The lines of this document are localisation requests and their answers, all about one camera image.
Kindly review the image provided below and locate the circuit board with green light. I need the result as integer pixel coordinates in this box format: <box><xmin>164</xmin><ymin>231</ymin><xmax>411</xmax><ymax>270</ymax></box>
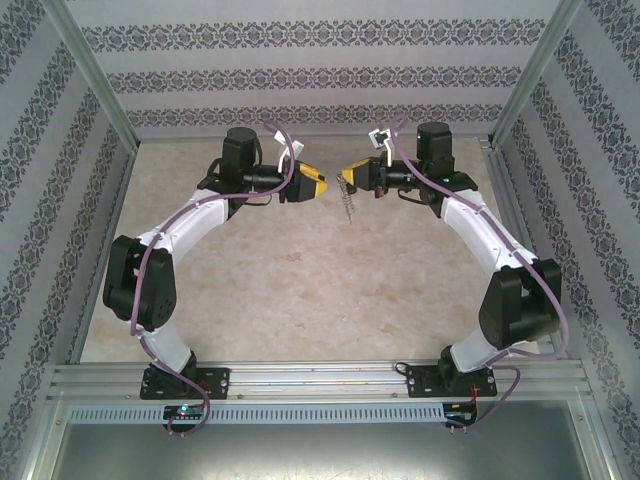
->
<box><xmin>163</xmin><ymin>404</ymin><xmax>207</xmax><ymax>421</ymax></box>

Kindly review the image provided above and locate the grey sheet metal panel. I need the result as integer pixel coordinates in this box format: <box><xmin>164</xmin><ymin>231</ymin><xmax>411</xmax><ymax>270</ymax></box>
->
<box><xmin>47</xmin><ymin>422</ymin><xmax>616</xmax><ymax>480</ymax></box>

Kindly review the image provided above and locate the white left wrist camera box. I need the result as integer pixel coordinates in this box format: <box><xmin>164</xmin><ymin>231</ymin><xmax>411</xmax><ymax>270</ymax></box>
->
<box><xmin>274</xmin><ymin>141</ymin><xmax>305</xmax><ymax>169</ymax></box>

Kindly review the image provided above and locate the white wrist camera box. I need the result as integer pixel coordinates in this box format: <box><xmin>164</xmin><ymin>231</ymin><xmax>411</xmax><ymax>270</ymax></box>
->
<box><xmin>274</xmin><ymin>141</ymin><xmax>305</xmax><ymax>169</ymax></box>
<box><xmin>367</xmin><ymin>126</ymin><xmax>396</xmax><ymax>169</ymax></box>

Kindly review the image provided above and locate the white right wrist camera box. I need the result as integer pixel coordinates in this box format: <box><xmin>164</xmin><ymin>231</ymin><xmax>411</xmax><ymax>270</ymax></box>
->
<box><xmin>367</xmin><ymin>126</ymin><xmax>396</xmax><ymax>169</ymax></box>

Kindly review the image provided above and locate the aluminium side rail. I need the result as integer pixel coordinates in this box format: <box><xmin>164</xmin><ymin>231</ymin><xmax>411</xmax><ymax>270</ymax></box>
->
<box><xmin>66</xmin><ymin>142</ymin><xmax>141</xmax><ymax>365</ymax></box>
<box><xmin>478</xmin><ymin>138</ymin><xmax>571</xmax><ymax>362</ymax></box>

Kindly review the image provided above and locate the aluminium frame post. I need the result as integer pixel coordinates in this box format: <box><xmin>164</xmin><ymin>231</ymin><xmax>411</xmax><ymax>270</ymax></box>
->
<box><xmin>487</xmin><ymin>0</ymin><xmax>587</xmax><ymax>150</ymax></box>
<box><xmin>42</xmin><ymin>0</ymin><xmax>141</xmax><ymax>147</ymax></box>

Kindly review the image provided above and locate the aluminium mounting rail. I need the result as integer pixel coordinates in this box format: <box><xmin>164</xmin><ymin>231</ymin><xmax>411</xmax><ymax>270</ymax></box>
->
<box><xmin>48</xmin><ymin>360</ymin><xmax>590</xmax><ymax>402</ymax></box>

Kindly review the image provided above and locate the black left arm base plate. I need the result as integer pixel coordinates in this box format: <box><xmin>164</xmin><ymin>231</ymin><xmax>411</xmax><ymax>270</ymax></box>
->
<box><xmin>139</xmin><ymin>367</ymin><xmax>232</xmax><ymax>401</ymax></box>

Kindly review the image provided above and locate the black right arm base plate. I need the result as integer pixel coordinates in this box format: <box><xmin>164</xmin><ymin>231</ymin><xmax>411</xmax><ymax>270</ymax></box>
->
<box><xmin>405</xmin><ymin>362</ymin><xmax>499</xmax><ymax>400</ymax></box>

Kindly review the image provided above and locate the grey slotted cable duct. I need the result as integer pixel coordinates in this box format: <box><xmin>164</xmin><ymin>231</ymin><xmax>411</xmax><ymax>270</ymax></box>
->
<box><xmin>67</xmin><ymin>403</ymin><xmax>447</xmax><ymax>424</ymax></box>

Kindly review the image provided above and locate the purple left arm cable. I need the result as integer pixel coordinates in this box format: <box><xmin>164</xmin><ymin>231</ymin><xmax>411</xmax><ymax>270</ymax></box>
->
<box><xmin>129</xmin><ymin>119</ymin><xmax>296</xmax><ymax>437</ymax></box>

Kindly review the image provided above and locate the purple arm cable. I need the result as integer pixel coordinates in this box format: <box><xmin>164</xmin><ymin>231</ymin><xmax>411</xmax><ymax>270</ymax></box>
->
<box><xmin>129</xmin><ymin>119</ymin><xmax>296</xmax><ymax>437</ymax></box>
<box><xmin>387</xmin><ymin>112</ymin><xmax>571</xmax><ymax>435</ymax></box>

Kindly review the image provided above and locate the small circuit board with wires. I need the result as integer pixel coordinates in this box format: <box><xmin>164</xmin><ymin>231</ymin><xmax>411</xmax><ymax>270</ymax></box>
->
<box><xmin>443</xmin><ymin>401</ymin><xmax>480</xmax><ymax>427</ymax></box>

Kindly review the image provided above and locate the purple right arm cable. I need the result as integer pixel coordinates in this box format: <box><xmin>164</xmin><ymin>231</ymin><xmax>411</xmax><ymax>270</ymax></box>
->
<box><xmin>387</xmin><ymin>112</ymin><xmax>571</xmax><ymax>435</ymax></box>

